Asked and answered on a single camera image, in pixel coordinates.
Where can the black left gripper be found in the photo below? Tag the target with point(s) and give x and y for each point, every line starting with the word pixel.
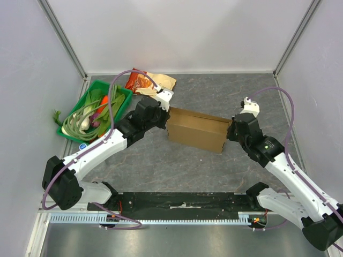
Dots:
pixel 166 116

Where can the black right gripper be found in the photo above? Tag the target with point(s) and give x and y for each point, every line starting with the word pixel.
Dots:
pixel 233 128

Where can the brown cardboard box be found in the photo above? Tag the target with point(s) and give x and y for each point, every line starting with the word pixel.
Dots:
pixel 198 130

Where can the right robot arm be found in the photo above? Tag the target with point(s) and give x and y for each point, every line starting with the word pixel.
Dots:
pixel 314 212

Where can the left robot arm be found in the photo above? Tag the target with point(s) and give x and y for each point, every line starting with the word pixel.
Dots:
pixel 63 178

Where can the cassava chips snack bag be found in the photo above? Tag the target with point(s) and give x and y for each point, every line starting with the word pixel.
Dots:
pixel 140 84

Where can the orange carrot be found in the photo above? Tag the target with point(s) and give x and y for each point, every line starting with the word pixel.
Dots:
pixel 102 104

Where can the purple radish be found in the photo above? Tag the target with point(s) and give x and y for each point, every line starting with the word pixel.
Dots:
pixel 94 121

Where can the green plastic basket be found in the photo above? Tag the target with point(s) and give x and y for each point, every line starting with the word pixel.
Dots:
pixel 93 112

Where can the bok choy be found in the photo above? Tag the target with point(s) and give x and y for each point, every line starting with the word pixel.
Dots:
pixel 80 120

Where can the clear plastic water bottle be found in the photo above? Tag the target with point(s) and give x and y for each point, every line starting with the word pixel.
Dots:
pixel 82 146

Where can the green long beans bundle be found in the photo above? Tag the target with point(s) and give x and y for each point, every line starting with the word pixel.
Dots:
pixel 80 132

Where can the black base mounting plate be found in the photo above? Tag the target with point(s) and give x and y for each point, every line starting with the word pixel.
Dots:
pixel 140 202

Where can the green leafy vegetable outside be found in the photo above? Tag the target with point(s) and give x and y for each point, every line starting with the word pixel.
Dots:
pixel 56 117

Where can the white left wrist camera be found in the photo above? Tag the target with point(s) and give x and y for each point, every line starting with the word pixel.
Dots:
pixel 163 96

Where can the blue slotted cable duct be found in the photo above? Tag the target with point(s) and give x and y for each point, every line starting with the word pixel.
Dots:
pixel 102 218

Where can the aluminium corner post left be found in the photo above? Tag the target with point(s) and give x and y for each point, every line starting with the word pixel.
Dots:
pixel 51 16

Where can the aluminium corner post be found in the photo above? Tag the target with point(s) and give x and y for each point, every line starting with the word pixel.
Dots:
pixel 306 19
pixel 51 16

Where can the aluminium corner post right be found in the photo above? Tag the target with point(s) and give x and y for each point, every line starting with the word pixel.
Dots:
pixel 306 19

